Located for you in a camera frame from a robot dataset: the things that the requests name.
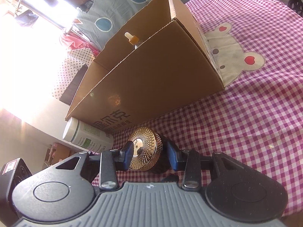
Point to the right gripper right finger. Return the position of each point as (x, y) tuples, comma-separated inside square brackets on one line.
[(191, 163)]

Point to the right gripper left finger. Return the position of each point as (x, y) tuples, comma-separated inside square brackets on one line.
[(108, 163)]

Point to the gold lidded black jar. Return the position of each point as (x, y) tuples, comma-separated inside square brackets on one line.
[(150, 151)]

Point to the green dropper bottle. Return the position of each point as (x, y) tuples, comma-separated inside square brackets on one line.
[(133, 40)]

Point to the white green supplement bottle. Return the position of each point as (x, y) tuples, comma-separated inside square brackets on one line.
[(86, 136)]

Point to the dark cabinet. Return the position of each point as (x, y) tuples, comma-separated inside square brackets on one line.
[(71, 89)]

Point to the open cardboard box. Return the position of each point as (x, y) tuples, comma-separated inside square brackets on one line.
[(173, 67)]

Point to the polka dot cloth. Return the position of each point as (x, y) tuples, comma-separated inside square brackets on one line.
[(74, 62)]

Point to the pink hanging clothes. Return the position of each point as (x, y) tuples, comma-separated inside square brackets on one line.
[(75, 43)]

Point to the purple checkered tablecloth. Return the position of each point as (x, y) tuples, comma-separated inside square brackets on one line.
[(257, 119)]

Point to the blue patterned hanging blanket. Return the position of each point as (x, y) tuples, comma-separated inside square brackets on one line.
[(105, 17)]

